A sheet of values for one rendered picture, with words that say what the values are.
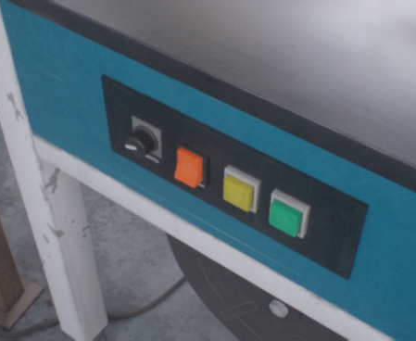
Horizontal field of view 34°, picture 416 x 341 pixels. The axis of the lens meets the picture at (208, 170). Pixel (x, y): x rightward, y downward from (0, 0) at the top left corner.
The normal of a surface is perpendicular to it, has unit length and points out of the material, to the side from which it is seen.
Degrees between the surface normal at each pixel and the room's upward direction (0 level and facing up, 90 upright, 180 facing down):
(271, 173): 90
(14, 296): 90
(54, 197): 90
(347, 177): 90
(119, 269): 0
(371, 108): 0
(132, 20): 0
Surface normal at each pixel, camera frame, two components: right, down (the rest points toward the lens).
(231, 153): -0.59, 0.58
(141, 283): 0.00, -0.70
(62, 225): 0.81, 0.43
